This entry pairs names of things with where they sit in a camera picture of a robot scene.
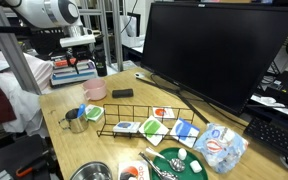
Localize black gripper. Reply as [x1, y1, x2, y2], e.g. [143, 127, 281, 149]
[66, 45, 92, 75]

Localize pink plastic cup with handle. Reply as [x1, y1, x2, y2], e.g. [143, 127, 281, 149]
[82, 78, 108, 102]

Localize stack of books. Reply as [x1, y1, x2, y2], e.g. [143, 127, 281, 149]
[49, 54, 99, 88]

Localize black bottle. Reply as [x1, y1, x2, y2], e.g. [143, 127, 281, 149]
[93, 34, 108, 78]

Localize blue plastic spoon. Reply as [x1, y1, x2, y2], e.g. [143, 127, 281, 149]
[76, 103, 87, 119]

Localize green and white container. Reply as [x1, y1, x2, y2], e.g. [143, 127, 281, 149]
[83, 104, 105, 123]

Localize black foam block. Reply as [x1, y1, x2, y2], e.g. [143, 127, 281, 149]
[111, 87, 135, 99]

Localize white cloth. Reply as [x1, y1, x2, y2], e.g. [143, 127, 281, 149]
[0, 49, 53, 134]

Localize steel mug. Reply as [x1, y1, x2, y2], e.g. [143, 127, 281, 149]
[57, 107, 90, 134]

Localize small book with blue oval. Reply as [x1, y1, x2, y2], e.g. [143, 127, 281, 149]
[112, 120, 142, 134]

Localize white baby objects book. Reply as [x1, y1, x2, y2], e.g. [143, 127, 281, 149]
[151, 106, 176, 121]

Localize white card with green patch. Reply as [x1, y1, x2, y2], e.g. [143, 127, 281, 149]
[138, 115, 170, 147]

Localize black case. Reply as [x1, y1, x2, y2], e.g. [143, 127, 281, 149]
[0, 133, 57, 180]

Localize white abc book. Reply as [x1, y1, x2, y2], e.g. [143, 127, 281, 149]
[117, 160, 151, 180]

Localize black monitor stand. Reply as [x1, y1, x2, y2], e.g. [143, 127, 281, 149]
[134, 74, 212, 125]

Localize white card with blue patch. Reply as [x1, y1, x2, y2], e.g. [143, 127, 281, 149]
[169, 117, 201, 149]

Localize white marshmallow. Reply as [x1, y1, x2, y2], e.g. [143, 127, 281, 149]
[177, 147, 188, 161]
[189, 159, 203, 174]

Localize metal spoon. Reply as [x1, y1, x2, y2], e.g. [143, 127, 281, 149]
[138, 151, 178, 180]
[145, 146, 186, 173]

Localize large black monitor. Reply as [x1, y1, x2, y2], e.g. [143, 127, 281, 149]
[139, 1, 288, 117]

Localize round green plate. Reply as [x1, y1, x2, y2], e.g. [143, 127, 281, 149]
[150, 147, 209, 180]

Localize blue white plastic bag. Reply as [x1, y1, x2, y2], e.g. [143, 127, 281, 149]
[193, 122, 250, 174]

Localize white paper sheets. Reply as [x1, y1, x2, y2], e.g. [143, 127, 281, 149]
[250, 94, 288, 121]

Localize black box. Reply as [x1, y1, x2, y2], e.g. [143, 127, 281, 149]
[265, 70, 288, 108]

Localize black keyboard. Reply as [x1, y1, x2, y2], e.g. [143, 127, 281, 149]
[243, 116, 288, 164]

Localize aluminium frame posts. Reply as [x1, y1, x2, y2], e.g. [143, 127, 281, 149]
[97, 0, 124, 73]

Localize gray metal frame post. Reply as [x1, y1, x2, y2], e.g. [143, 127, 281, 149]
[0, 0, 42, 96]

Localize white cable grommet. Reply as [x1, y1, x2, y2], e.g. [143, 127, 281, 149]
[134, 71, 146, 80]

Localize black wire rack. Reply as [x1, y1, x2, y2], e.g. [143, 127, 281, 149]
[96, 103, 197, 139]

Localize steel pot with black handle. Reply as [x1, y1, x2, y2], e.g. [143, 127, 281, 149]
[68, 161, 113, 180]

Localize red handled tool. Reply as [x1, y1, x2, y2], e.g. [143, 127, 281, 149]
[15, 156, 52, 178]

